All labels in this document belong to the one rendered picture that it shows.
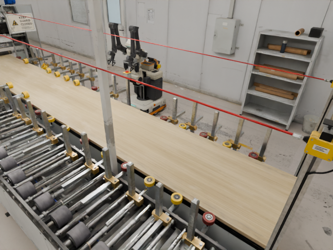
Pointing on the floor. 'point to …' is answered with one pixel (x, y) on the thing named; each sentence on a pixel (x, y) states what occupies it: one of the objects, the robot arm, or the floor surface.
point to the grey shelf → (267, 54)
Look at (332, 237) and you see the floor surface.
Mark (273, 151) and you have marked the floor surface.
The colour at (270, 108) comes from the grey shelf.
